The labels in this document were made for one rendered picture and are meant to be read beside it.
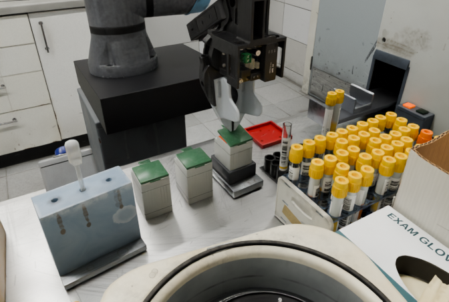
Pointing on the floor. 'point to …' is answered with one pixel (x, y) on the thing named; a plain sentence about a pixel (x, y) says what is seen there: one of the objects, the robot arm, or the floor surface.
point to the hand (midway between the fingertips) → (229, 120)
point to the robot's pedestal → (131, 139)
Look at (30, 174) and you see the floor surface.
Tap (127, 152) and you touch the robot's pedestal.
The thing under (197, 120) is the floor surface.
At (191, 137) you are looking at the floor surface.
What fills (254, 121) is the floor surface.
